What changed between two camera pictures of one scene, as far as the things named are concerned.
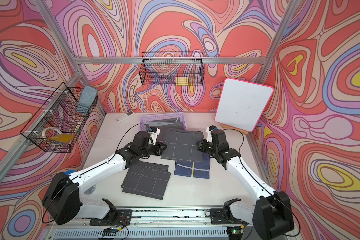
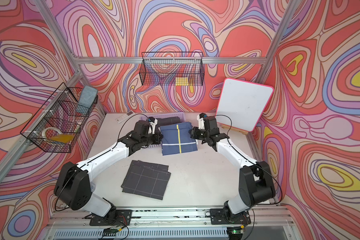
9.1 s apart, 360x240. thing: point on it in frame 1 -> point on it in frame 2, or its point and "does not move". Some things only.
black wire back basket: x=172 y=68 does not move
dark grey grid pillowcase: x=147 y=179 does not move
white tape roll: x=43 y=131 does not move
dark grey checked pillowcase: x=180 y=145 -> x=167 y=121
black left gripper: x=161 y=148 -> x=157 y=139
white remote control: x=125 y=116 does not move
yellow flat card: x=64 y=138 does not move
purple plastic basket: x=148 y=117 does not move
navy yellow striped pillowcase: x=195 y=169 -> x=176 y=138
